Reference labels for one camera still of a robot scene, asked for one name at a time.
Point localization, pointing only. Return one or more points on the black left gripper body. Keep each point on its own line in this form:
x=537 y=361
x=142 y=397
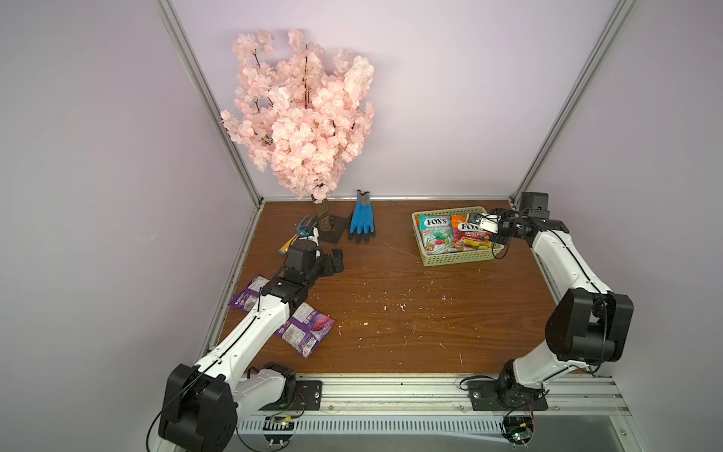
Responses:
x=318 y=267

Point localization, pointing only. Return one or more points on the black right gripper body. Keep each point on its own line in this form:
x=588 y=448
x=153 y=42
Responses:
x=499 y=223

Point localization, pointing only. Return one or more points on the orange candy bag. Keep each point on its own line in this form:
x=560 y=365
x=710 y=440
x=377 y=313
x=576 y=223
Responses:
x=468 y=236

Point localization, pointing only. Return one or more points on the purple candy bag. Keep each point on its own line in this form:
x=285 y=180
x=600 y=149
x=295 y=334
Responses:
x=247 y=298
x=305 y=330

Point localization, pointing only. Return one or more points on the teal candy bag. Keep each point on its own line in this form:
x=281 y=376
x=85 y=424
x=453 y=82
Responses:
x=436 y=234

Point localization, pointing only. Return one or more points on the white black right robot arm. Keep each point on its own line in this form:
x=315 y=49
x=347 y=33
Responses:
x=590 y=323

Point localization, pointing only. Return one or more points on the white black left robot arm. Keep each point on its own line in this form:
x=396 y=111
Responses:
x=204 y=403

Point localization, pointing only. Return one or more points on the light green plastic basket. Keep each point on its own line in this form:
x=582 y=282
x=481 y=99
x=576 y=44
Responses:
x=496 y=250

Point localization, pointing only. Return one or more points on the teal yellow garden fork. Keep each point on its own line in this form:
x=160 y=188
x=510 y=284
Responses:
x=305 y=229

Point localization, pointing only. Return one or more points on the blue black garden glove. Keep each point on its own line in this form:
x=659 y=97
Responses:
x=362 y=224

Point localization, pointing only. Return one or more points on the pink blossom artificial tree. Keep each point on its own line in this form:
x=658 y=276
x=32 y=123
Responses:
x=300 y=120

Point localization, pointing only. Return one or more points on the left green circuit board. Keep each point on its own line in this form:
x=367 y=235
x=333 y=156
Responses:
x=278 y=431

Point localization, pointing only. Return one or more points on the green circuit board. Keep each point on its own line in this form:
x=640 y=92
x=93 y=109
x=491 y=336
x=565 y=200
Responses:
x=278 y=431
x=518 y=430

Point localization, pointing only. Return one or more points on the right green circuit board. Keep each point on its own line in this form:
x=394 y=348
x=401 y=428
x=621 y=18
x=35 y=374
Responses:
x=518 y=430

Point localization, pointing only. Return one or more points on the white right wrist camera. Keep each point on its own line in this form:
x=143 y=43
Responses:
x=488 y=223

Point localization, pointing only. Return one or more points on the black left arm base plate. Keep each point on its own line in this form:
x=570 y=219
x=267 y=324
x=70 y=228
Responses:
x=306 y=396

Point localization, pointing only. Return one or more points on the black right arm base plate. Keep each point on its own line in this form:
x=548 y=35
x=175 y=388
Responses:
x=489 y=395

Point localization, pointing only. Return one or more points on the aluminium mounting rail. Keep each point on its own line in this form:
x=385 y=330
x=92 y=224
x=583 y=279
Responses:
x=429 y=404

